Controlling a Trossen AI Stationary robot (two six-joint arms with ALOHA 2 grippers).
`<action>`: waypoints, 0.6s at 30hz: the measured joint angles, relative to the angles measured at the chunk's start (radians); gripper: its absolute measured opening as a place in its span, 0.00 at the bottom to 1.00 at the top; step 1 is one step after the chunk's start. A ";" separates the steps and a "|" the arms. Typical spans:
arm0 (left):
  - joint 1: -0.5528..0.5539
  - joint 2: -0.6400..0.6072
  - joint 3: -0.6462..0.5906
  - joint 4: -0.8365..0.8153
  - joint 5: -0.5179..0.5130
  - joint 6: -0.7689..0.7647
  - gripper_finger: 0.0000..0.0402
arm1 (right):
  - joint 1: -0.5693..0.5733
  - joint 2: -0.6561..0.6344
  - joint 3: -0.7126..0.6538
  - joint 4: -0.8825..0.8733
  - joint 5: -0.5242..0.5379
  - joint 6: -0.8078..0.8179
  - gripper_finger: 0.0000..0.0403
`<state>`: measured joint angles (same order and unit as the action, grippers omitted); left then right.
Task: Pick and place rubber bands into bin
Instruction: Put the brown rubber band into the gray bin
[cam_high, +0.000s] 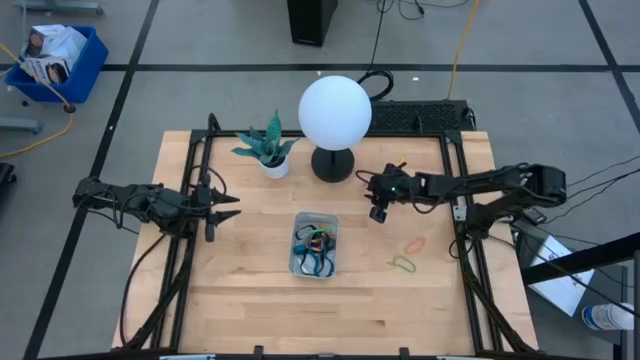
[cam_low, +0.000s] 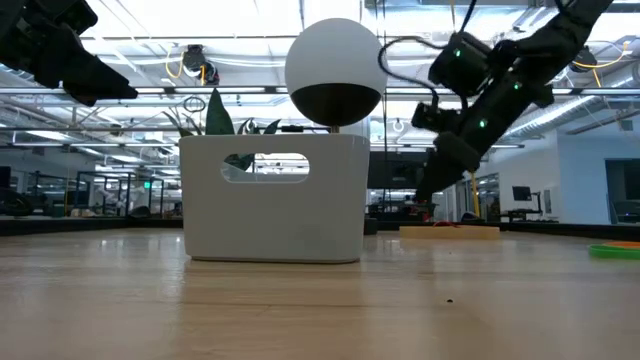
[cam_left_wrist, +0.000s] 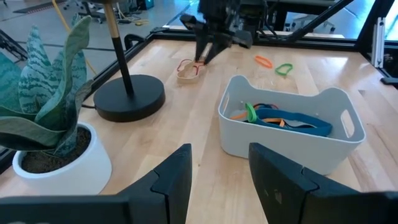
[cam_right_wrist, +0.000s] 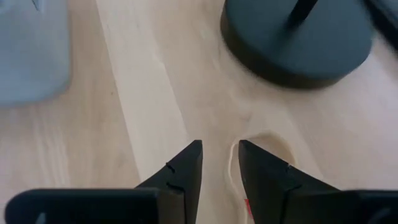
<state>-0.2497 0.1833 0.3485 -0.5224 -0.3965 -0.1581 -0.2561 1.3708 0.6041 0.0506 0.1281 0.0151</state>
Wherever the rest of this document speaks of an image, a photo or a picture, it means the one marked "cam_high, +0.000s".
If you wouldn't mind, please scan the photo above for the blue tray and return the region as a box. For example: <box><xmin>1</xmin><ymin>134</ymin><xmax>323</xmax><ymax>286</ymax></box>
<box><xmin>293</xmin><ymin>238</ymin><xmax>335</xmax><ymax>278</ymax></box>

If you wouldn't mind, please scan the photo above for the black beam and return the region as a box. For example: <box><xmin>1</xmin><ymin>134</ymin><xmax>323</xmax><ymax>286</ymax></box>
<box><xmin>519</xmin><ymin>230</ymin><xmax>640</xmax><ymax>286</ymax></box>

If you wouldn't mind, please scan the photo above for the yellow hanging cable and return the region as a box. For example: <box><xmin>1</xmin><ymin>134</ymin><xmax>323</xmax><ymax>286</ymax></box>
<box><xmin>446</xmin><ymin>0</ymin><xmax>481</xmax><ymax>100</ymax></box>

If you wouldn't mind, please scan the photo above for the white round plant pot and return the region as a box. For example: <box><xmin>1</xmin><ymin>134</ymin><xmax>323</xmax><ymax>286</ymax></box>
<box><xmin>259</xmin><ymin>154</ymin><xmax>291</xmax><ymax>181</ymax></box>

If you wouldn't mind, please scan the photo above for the green snake plant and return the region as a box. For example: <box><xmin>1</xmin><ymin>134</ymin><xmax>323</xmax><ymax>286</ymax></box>
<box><xmin>230</xmin><ymin>109</ymin><xmax>300</xmax><ymax>169</ymax></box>

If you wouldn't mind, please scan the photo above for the black upright box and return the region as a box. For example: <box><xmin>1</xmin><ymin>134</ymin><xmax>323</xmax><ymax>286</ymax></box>
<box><xmin>286</xmin><ymin>0</ymin><xmax>339</xmax><ymax>48</ymax></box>

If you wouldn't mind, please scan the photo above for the white printed bag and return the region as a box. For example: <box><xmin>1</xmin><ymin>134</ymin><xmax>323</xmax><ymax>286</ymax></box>
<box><xmin>19</xmin><ymin>23</ymin><xmax>89</xmax><ymax>85</ymax></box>

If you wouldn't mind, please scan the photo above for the black hanging cable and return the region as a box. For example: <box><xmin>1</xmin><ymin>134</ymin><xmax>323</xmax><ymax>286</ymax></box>
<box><xmin>356</xmin><ymin>0</ymin><xmax>396</xmax><ymax>102</ymax></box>

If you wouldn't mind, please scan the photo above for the black aluminium table frame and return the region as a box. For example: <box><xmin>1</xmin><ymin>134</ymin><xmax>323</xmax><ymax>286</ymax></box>
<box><xmin>114</xmin><ymin>112</ymin><xmax>539</xmax><ymax>360</ymax></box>

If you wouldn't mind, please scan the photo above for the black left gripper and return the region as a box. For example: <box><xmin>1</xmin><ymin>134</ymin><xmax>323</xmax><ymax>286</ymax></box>
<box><xmin>192</xmin><ymin>182</ymin><xmax>242</xmax><ymax>244</ymax></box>

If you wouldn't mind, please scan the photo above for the white globe table lamp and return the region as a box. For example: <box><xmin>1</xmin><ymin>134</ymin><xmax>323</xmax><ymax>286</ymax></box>
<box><xmin>297</xmin><ymin>74</ymin><xmax>374</xmax><ymax>184</ymax></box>

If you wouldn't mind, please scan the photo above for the thin green rubber band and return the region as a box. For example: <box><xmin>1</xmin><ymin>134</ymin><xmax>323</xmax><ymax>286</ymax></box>
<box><xmin>391</xmin><ymin>255</ymin><xmax>418</xmax><ymax>274</ymax></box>

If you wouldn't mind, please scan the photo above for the white plastic bin with handles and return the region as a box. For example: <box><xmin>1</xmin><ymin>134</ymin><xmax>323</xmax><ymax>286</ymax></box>
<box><xmin>288</xmin><ymin>210</ymin><xmax>342</xmax><ymax>280</ymax></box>

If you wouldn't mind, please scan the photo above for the white paper sheet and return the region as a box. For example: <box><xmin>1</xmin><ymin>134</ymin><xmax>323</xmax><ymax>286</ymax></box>
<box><xmin>528</xmin><ymin>233</ymin><xmax>596</xmax><ymax>317</ymax></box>

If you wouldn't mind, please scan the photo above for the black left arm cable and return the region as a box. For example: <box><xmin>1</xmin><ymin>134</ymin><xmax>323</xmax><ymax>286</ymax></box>
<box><xmin>118</xmin><ymin>232</ymin><xmax>169</xmax><ymax>347</ymax></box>

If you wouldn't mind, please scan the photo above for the grey furniture foot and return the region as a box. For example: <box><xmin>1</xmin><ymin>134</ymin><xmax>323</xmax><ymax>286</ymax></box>
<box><xmin>12</xmin><ymin>0</ymin><xmax>105</xmax><ymax>15</ymax></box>
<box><xmin>0</xmin><ymin>116</ymin><xmax>42</xmax><ymax>135</ymax></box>

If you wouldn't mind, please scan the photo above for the clear plastic bottle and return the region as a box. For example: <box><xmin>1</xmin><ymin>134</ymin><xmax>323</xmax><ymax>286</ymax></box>
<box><xmin>581</xmin><ymin>302</ymin><xmax>636</xmax><ymax>332</ymax></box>

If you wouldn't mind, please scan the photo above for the blue plastic floor bin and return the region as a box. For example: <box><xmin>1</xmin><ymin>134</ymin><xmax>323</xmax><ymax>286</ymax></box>
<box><xmin>3</xmin><ymin>24</ymin><xmax>110</xmax><ymax>105</ymax></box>

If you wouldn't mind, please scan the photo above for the yellow floor cable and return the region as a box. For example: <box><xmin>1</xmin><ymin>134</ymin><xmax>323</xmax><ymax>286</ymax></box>
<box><xmin>0</xmin><ymin>42</ymin><xmax>76</xmax><ymax>160</ymax></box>

